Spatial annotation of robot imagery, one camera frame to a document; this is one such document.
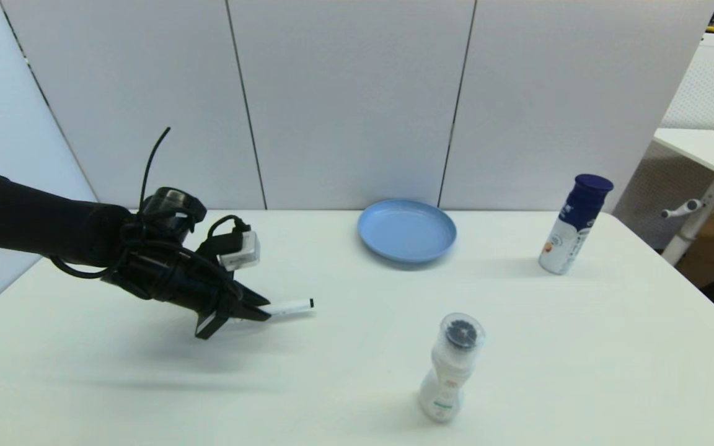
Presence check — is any white marker with black caps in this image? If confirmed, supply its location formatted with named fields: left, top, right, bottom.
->
left=267, top=299, right=315, bottom=317

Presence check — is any blue round plate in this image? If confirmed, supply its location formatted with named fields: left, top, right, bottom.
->
left=357, top=199, right=457, bottom=265

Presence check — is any white bottle with clear cap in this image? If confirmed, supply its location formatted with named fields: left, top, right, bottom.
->
left=418, top=313, right=486, bottom=423

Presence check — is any white bottle with blue cap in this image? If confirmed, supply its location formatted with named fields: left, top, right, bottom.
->
left=538, top=174, right=614, bottom=275

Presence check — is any white side table leg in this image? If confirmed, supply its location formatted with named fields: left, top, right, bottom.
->
left=661, top=175, right=714, bottom=267

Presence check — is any white side table top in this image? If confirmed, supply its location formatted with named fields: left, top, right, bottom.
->
left=652, top=128, right=714, bottom=194

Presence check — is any white pegboard panel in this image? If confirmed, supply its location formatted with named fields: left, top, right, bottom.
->
left=659, top=34, right=714, bottom=131

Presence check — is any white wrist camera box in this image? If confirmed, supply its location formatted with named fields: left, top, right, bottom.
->
left=218, top=230, right=261, bottom=271

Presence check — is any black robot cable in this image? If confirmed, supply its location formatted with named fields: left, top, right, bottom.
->
left=50, top=127, right=251, bottom=298

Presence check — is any grey table crank handle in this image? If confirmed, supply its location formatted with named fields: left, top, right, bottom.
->
left=661, top=199, right=703, bottom=220

